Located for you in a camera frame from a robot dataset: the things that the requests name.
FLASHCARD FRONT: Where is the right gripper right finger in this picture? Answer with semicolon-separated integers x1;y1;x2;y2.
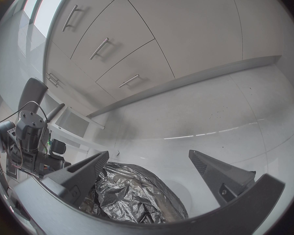
189;149;257;208

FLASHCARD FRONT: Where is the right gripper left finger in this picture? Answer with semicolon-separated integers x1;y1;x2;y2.
42;150;110;207

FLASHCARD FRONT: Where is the black plastic bag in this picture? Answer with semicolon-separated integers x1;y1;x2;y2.
80;162;189;223

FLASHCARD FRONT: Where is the white trash bin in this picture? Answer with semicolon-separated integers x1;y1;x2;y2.
162;179;195;220

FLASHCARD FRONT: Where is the grey padded white chair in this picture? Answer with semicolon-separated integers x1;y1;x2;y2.
18;77;119;156

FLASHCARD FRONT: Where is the beige cabinet with drawers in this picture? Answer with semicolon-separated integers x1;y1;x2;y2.
43;0;282;118

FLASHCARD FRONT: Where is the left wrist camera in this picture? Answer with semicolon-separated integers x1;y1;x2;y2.
50;139;67;157

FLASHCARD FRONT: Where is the black cable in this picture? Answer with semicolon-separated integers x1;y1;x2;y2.
0;101;49;125

